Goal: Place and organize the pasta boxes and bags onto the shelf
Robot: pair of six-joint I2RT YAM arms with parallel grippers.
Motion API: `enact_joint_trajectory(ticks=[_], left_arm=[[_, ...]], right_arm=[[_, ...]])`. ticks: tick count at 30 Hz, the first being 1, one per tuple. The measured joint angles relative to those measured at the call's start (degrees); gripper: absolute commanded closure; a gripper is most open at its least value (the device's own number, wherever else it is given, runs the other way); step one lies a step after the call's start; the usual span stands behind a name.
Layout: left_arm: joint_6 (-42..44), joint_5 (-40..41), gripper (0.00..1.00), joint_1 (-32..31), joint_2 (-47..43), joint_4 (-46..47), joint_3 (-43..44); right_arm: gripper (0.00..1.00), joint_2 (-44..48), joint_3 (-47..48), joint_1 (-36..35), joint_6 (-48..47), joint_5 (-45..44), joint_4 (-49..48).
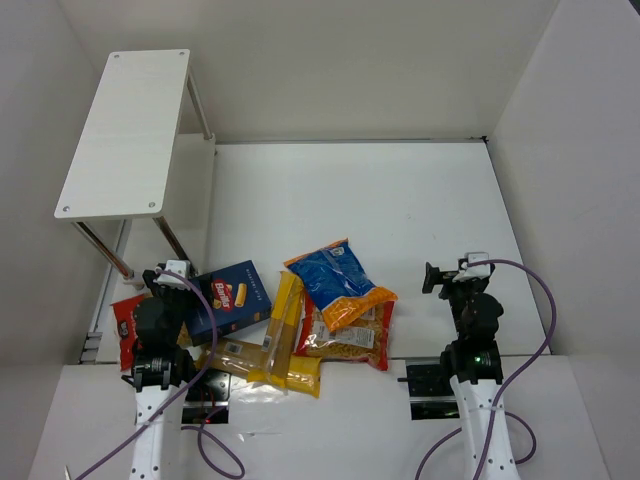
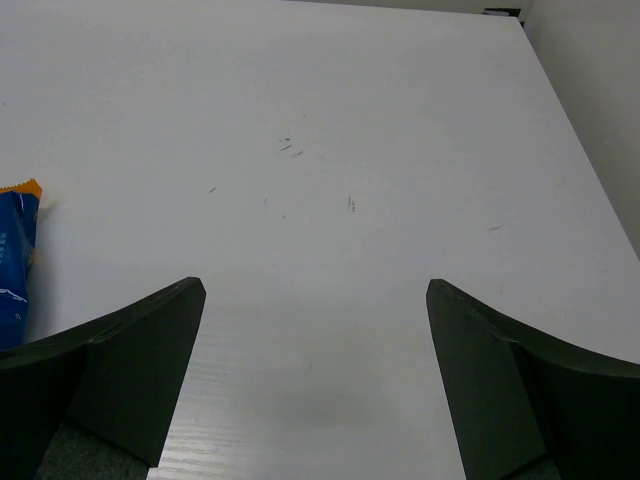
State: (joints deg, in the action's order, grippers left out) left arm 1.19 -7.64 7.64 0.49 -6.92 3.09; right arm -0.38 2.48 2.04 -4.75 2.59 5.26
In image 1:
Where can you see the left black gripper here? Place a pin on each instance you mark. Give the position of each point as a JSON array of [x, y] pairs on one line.
[[151, 278]]

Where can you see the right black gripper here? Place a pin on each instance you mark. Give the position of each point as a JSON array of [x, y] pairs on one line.
[[447, 275]]

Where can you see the blue orange pasta bag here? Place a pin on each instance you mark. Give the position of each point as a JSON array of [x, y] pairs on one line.
[[338, 284]]

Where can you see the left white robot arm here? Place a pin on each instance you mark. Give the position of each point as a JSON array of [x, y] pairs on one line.
[[161, 369]]

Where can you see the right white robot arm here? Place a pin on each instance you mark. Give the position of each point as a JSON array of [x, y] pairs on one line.
[[472, 365]]

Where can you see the red pasta bag left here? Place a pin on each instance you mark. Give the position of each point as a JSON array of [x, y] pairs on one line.
[[125, 325]]

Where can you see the blue Barilla pasta box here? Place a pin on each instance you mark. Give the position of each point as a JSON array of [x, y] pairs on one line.
[[236, 296]]

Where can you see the white two-tier shelf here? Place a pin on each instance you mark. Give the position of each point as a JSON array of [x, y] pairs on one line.
[[139, 186]]

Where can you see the yellow spaghetti pack lower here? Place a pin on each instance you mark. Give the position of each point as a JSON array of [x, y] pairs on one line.
[[242, 359]]

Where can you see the red macaroni bag with labels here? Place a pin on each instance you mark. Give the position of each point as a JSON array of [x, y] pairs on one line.
[[363, 341]]

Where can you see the yellow spaghetti pack upright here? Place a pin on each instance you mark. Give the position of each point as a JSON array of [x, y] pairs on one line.
[[274, 360]]

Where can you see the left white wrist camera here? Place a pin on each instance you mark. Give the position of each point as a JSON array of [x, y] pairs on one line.
[[173, 274]]

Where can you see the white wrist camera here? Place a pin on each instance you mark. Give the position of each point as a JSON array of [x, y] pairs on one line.
[[173, 274], [474, 266]]

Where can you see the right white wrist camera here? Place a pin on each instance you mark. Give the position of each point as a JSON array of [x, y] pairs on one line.
[[474, 266]]

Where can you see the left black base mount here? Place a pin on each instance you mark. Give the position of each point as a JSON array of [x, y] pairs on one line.
[[208, 399]]

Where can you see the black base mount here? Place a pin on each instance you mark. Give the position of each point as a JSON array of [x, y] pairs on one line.
[[208, 399], [430, 394]]

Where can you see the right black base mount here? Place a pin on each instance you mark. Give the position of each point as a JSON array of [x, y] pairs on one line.
[[430, 394]]

